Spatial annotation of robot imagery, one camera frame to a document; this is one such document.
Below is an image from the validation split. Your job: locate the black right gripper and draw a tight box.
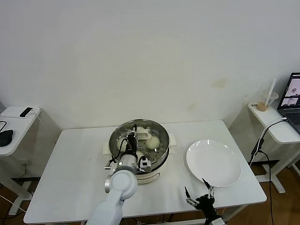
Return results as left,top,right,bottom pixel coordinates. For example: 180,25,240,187
184,177,218,218

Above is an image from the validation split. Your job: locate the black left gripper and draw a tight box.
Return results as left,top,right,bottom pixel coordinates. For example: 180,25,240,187
126,123,139,154

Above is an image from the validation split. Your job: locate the stainless steel steamer basket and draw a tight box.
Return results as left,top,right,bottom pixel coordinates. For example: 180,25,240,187
109,119,170,173

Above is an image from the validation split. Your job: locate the white round plate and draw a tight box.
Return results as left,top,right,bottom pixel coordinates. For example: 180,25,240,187
186,139,242,188

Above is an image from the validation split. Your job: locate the white table underframe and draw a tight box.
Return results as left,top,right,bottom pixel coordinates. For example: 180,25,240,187
83,203,246,225

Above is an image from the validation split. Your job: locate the cream electric cooker base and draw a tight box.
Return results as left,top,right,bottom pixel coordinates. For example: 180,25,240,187
102,132,179,186

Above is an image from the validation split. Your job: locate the white side table with laptop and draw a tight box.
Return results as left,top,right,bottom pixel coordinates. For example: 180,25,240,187
247,102,300,194

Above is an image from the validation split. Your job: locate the clear plastic drink cup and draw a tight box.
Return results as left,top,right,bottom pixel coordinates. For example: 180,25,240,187
256,90,279,112

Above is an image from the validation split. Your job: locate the black smartphone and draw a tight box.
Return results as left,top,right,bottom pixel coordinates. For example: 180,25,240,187
19,107,34,118

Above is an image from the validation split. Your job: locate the white side table with phone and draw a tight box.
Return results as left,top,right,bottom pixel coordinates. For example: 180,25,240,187
0,106,43,216

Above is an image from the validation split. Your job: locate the dark grey open laptop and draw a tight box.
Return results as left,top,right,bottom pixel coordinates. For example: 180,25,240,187
277,72,300,134

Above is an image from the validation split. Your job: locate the flat white box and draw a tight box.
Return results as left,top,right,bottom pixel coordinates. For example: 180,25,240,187
0,106,40,119

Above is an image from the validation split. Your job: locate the black soft pouch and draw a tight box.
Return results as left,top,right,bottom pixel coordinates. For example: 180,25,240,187
0,129,15,147

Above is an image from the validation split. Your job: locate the white drinking straw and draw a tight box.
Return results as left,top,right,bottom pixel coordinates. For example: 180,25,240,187
266,78,277,107

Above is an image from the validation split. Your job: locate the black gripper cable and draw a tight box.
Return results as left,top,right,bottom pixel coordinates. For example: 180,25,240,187
107,138,129,166

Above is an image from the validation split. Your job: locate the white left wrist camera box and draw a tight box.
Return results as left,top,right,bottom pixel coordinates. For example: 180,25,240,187
139,158,152,173

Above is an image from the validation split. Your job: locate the black and white laptop cable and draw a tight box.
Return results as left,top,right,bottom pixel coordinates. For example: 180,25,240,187
248,118,288,225

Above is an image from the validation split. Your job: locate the thin white cable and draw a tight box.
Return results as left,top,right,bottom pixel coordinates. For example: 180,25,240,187
32,112,59,144

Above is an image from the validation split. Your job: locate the white floor cable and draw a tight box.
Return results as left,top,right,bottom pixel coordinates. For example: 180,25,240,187
0,194,28,213

